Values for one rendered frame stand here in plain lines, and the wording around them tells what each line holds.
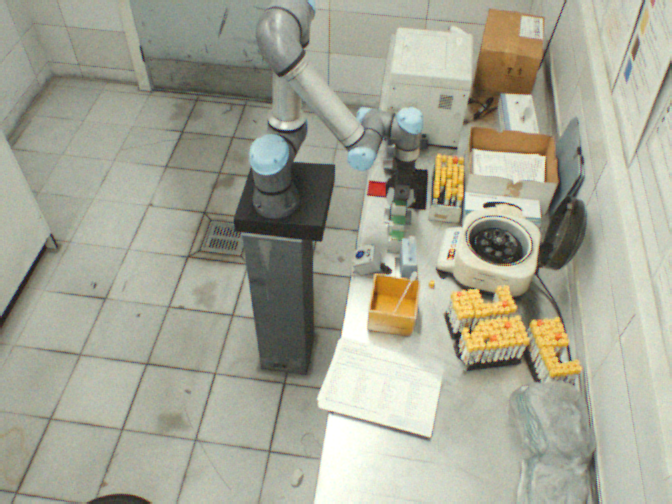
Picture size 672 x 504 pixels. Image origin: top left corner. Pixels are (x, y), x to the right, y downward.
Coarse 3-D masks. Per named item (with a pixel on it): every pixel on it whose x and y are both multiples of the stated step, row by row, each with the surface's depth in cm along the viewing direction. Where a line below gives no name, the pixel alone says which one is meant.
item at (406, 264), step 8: (408, 240) 194; (408, 248) 192; (400, 256) 198; (408, 256) 190; (416, 256) 190; (400, 264) 197; (408, 264) 188; (416, 264) 188; (400, 272) 196; (408, 272) 191
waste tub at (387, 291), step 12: (384, 276) 185; (372, 288) 182; (384, 288) 190; (396, 288) 189; (408, 288) 188; (372, 300) 188; (384, 300) 191; (396, 300) 191; (408, 300) 191; (372, 312) 178; (384, 312) 177; (396, 312) 188; (408, 312) 189; (372, 324) 183; (384, 324) 181; (396, 324) 180; (408, 324) 179
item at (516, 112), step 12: (504, 96) 247; (516, 96) 247; (528, 96) 238; (504, 108) 242; (516, 108) 244; (528, 108) 243; (504, 120) 238; (516, 120) 238; (528, 120) 238; (528, 132) 234
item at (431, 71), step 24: (408, 48) 224; (432, 48) 224; (456, 48) 225; (408, 72) 215; (432, 72) 215; (456, 72) 216; (408, 96) 222; (432, 96) 221; (456, 96) 219; (432, 120) 228; (456, 120) 227; (432, 144) 237; (456, 144) 235
